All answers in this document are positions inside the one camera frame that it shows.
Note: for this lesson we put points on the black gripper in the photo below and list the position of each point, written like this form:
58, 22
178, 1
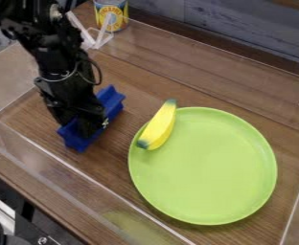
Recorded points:
68, 94

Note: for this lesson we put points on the blue star-shaped block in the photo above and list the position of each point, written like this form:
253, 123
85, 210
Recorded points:
111, 99

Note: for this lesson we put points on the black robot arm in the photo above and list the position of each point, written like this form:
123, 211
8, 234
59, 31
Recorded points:
39, 25

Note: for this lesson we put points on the green round plate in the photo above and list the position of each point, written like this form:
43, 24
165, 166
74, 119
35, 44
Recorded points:
214, 173

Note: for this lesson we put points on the yellow toy banana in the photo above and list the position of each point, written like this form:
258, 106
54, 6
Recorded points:
159, 127

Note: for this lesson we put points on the yellow labelled tin can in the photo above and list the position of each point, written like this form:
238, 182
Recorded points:
113, 13

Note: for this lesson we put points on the clear acrylic enclosure wall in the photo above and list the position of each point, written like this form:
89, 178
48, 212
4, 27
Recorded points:
83, 188

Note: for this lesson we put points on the clear acrylic corner bracket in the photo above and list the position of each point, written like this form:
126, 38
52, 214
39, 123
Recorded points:
95, 38

